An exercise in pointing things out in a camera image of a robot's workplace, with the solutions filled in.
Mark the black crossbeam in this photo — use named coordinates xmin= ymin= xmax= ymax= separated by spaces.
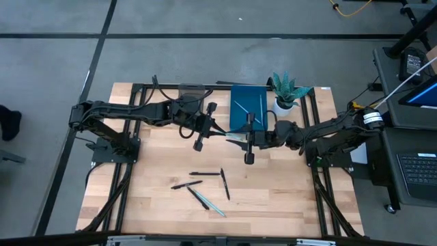
xmin=0 ymin=230 xmax=437 ymax=246

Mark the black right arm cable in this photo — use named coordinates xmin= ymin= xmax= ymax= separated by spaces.
xmin=264 ymin=109 xmax=279 ymax=133

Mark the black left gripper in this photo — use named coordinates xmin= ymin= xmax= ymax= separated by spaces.
xmin=193 ymin=102 xmax=227 ymax=152

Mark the black computer monitor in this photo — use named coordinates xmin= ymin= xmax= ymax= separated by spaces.
xmin=397 ymin=75 xmax=437 ymax=111

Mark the black keyboard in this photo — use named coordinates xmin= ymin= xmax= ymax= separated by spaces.
xmin=395 ymin=152 xmax=437 ymax=203

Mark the grey translucent plastic bin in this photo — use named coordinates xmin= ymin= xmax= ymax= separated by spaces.
xmin=176 ymin=83 xmax=207 ymax=124

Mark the white cable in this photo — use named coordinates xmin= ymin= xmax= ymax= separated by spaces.
xmin=373 ymin=56 xmax=437 ymax=110

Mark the green snake plant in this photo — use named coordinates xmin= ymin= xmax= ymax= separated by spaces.
xmin=272 ymin=70 xmax=313 ymax=109

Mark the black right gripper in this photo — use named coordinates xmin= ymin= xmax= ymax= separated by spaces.
xmin=227 ymin=113 xmax=276 ymax=165

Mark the yellow cable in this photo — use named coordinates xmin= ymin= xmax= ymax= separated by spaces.
xmin=328 ymin=0 xmax=373 ymax=18

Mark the person's foot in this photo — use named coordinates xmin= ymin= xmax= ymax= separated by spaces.
xmin=0 ymin=104 xmax=23 ymax=141

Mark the blue plastic tray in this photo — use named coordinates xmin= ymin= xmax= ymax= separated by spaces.
xmin=229 ymin=84 xmax=269 ymax=134

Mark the silver bracket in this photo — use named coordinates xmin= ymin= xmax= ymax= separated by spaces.
xmin=296 ymin=238 xmax=337 ymax=246
xmin=106 ymin=234 xmax=146 ymax=246

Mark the grey furniture leg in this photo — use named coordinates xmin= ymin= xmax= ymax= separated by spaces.
xmin=0 ymin=149 xmax=27 ymax=165

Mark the white plant pot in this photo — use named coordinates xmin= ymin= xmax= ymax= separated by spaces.
xmin=272 ymin=97 xmax=295 ymax=118

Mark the black aluminium table frame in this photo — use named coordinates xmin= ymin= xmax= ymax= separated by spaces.
xmin=76 ymin=81 xmax=365 ymax=240

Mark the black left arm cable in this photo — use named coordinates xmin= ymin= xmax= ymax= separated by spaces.
xmin=152 ymin=74 xmax=212 ymax=139

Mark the white paper sheet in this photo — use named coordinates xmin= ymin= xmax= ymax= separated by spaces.
xmin=350 ymin=142 xmax=369 ymax=165

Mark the black power supply box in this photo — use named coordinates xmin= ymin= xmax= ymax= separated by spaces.
xmin=398 ymin=46 xmax=428 ymax=85

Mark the light blue pencil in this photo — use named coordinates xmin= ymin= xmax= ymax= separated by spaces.
xmin=234 ymin=100 xmax=262 ymax=125

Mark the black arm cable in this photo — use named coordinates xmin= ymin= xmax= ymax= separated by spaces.
xmin=152 ymin=74 xmax=212 ymax=139
xmin=264 ymin=109 xmax=279 ymax=133

